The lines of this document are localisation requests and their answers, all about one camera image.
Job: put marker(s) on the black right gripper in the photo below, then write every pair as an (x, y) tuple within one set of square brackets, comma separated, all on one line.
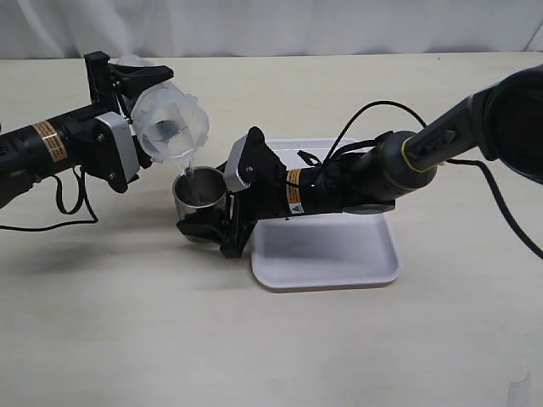
[(266, 198)]

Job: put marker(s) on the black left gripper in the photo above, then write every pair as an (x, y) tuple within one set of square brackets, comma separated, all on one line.
[(113, 87)]

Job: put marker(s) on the stainless steel cup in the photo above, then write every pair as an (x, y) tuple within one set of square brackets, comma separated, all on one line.
[(199, 188)]

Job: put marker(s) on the clear plastic measuring jug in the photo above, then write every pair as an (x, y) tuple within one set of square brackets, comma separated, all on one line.
[(169, 123)]

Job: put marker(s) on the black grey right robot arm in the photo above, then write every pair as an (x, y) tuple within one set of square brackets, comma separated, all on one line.
[(503, 121)]

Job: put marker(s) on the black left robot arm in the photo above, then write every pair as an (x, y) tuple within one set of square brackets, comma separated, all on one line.
[(33, 153)]

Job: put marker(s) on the white rectangular plastic tray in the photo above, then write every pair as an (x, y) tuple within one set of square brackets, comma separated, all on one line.
[(323, 252)]

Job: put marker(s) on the white backdrop curtain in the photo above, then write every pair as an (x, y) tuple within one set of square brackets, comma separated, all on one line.
[(68, 29)]

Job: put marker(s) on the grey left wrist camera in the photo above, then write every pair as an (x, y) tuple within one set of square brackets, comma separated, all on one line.
[(118, 126)]

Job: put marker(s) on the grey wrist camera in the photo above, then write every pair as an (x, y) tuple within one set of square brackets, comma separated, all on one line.
[(232, 174), (118, 126)]

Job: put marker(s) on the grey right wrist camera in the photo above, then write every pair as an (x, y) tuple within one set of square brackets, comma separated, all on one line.
[(232, 174)]

